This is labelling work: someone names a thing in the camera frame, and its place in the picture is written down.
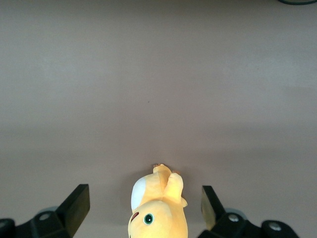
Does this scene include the yellow plush toy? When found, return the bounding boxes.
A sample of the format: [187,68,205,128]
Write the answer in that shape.
[127,163,189,238]

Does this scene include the dark green cable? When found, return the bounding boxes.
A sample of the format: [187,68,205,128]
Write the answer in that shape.
[276,0,317,6]

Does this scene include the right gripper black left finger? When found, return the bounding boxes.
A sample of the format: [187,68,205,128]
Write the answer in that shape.
[0,183,90,238]

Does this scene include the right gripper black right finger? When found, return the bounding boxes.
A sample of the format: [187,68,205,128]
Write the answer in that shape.
[199,185,301,238]

